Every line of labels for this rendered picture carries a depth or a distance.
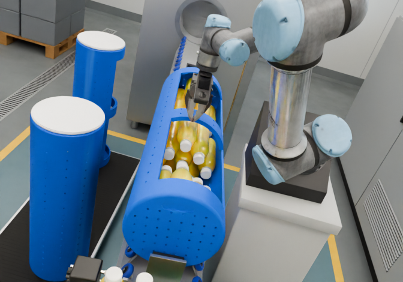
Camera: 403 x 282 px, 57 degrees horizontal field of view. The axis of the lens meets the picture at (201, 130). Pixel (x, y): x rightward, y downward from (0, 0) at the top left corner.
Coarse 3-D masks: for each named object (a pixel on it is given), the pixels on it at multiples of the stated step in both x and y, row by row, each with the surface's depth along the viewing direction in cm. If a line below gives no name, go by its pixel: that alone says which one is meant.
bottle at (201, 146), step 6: (198, 126) 144; (198, 132) 140; (204, 132) 141; (198, 138) 136; (204, 138) 137; (198, 144) 133; (204, 144) 134; (192, 150) 133; (198, 150) 132; (204, 150) 133; (192, 156) 134; (204, 156) 133
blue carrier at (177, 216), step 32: (160, 96) 160; (160, 128) 127; (160, 160) 109; (160, 192) 96; (192, 192) 97; (128, 224) 101; (160, 224) 101; (192, 224) 101; (224, 224) 101; (192, 256) 107
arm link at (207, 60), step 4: (196, 52) 118; (200, 52) 117; (200, 56) 117; (204, 56) 116; (208, 56) 115; (212, 56) 115; (216, 56) 116; (200, 60) 117; (204, 60) 116; (208, 60) 116; (212, 60) 116; (216, 60) 117; (220, 60) 118; (200, 64) 118; (204, 64) 117; (208, 64) 117; (212, 64) 117; (216, 64) 118
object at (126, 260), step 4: (180, 44) 284; (176, 56) 263; (172, 72) 238; (124, 252) 115; (124, 256) 113; (136, 256) 110; (124, 260) 112; (128, 260) 110; (124, 264) 110; (120, 268) 110; (132, 276) 104
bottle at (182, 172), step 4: (180, 168) 115; (184, 168) 114; (176, 172) 110; (180, 172) 110; (184, 172) 110; (188, 172) 112; (172, 176) 110; (176, 176) 108; (180, 176) 108; (184, 176) 109; (188, 176) 110; (192, 180) 111
